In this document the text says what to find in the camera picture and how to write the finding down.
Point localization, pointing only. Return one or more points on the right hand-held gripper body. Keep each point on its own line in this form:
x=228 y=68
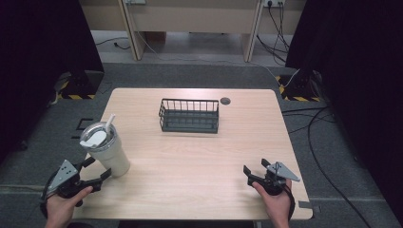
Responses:
x=275 y=183

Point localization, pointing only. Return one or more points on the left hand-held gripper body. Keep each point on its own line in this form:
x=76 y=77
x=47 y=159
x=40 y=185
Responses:
x=65 y=177

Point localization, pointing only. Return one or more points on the cream tumbler cup with lid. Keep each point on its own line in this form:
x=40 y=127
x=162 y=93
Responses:
x=111 y=155

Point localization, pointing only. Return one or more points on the person's right hand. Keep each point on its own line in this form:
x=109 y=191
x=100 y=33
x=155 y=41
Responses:
x=278 y=205

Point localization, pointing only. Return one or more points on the person's left hand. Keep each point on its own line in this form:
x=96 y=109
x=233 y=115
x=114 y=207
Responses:
x=60 y=210

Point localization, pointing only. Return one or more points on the white straw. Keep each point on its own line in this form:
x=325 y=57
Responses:
x=110 y=122

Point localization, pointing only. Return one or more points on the stand base with hazard tape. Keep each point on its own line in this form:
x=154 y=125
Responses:
x=299 y=90
x=80 y=87

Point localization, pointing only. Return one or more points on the black curtain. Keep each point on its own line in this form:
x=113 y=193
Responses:
x=41 y=63
x=358 y=79

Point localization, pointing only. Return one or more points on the beige desk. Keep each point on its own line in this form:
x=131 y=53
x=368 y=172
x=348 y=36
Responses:
x=190 y=15

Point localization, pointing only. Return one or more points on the white wall socket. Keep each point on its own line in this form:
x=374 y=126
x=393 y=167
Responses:
x=274 y=2

